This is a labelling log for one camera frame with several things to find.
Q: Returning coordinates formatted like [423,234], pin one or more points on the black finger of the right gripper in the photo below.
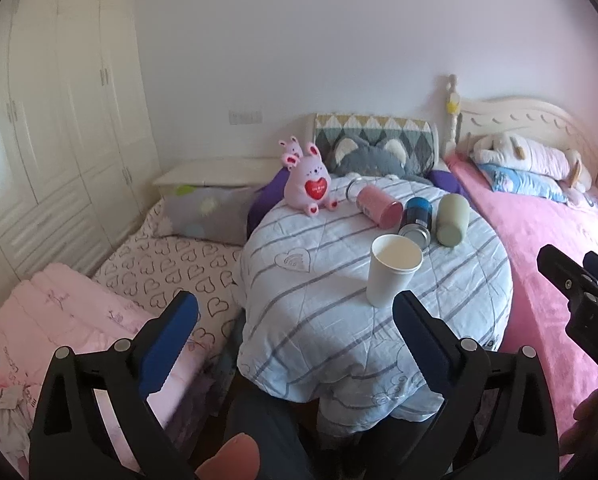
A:
[571,279]

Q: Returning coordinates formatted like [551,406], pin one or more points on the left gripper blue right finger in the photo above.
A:
[421,334]

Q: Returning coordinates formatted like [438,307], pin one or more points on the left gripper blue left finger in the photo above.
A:
[162,339]

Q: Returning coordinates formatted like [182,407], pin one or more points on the white paper cup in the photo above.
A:
[394,261]

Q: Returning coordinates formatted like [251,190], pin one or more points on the green ceramic cup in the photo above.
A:
[452,220]

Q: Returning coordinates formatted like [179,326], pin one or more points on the right hand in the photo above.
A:
[580,441]

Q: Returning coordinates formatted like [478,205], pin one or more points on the left hand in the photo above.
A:
[238,459]

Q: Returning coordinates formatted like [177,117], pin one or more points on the pink fleece blanket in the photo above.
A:
[540,313]

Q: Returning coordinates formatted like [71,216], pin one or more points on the heart pattern bedsheet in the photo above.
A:
[150,270]

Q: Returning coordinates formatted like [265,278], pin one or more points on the blue cartoon pillow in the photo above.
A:
[520,182]

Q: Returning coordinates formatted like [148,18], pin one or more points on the blue striped quilt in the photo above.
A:
[310,333]

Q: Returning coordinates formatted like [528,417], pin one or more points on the black blue metal can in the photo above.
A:
[417,221]

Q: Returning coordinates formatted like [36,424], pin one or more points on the grey dotted pillow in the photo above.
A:
[215,214]

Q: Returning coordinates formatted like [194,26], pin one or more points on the white dog plush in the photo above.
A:
[512,151]

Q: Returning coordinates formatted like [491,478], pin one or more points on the pink glass jar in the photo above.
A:
[375,203]

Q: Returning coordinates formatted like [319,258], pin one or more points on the cream wooden headboard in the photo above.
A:
[539,120]

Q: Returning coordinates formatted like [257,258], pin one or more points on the grey cat plush pillow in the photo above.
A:
[354,155]

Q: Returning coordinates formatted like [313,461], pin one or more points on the cream bedside table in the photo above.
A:
[219,172]

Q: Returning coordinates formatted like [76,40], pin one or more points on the large pink bunny plush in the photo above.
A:
[308,188]

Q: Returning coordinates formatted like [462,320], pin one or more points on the green diamond pattern cushion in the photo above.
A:
[420,138]

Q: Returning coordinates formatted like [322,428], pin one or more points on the yellow star ornament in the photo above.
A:
[453,108]

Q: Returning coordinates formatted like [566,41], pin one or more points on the cream wardrobe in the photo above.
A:
[77,155]

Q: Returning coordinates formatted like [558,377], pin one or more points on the small pink bunny plush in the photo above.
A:
[291,146]

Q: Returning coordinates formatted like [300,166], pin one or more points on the white wall socket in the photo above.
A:
[251,117]

